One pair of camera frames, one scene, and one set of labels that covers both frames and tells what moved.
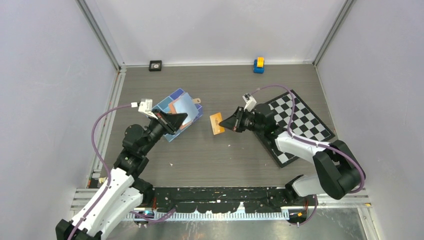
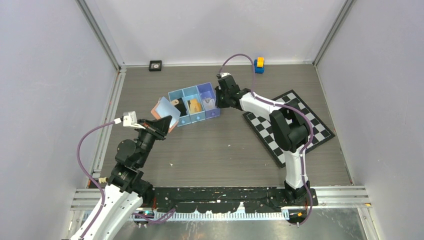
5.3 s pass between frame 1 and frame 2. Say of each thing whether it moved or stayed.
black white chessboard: stayed
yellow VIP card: moved
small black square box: stayed
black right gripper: moved
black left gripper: moved
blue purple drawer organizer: moved
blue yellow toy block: stayed
